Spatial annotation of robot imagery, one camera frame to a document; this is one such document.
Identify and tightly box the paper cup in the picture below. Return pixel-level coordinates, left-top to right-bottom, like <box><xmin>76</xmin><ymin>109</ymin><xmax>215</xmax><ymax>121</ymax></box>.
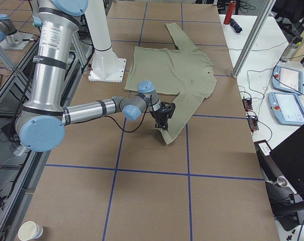
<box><xmin>18</xmin><ymin>221</ymin><xmax>44</xmax><ymax>241</ymax></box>

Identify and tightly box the aluminium frame post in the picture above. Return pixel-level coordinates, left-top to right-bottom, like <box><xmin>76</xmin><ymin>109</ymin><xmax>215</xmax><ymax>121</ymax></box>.
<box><xmin>232</xmin><ymin>0</ymin><xmax>276</xmax><ymax>78</ymax></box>

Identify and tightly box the black laptop computer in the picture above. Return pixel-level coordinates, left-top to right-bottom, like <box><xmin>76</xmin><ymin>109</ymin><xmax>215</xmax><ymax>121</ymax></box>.
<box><xmin>254</xmin><ymin>125</ymin><xmax>304</xmax><ymax>231</ymax></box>

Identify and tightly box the near blue teach pendant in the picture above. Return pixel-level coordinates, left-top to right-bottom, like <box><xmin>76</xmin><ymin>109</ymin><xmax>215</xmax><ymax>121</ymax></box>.
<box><xmin>268</xmin><ymin>92</ymin><xmax>304</xmax><ymax>126</ymax></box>

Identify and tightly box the olive green long-sleeve shirt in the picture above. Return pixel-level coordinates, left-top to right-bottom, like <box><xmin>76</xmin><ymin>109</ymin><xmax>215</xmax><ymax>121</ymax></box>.
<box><xmin>125</xmin><ymin>23</ymin><xmax>217</xmax><ymax>144</ymax></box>

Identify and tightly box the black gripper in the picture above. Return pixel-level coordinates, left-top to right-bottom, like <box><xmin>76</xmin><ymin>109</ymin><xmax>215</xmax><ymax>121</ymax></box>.
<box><xmin>154</xmin><ymin>101</ymin><xmax>176</xmax><ymax>131</ymax></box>

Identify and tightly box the blue teach pendant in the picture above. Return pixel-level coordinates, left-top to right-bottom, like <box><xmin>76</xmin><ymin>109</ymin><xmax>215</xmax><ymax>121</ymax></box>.
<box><xmin>271</xmin><ymin>65</ymin><xmax>303</xmax><ymax>95</ymax></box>
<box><xmin>268</xmin><ymin>92</ymin><xmax>304</xmax><ymax>126</ymax></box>

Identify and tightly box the far blue teach pendant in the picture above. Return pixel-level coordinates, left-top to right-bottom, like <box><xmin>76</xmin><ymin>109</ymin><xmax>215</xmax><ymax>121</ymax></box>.
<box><xmin>271</xmin><ymin>65</ymin><xmax>303</xmax><ymax>95</ymax></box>

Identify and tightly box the red cylindrical bottle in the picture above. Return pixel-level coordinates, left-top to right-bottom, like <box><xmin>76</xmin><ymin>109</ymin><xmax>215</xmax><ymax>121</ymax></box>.
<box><xmin>223</xmin><ymin>1</ymin><xmax>236</xmax><ymax>25</ymax></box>

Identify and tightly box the folded dark blue umbrella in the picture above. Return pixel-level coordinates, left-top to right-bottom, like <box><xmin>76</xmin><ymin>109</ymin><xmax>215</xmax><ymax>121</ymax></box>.
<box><xmin>230</xmin><ymin>18</ymin><xmax>242</xmax><ymax>34</ymax></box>

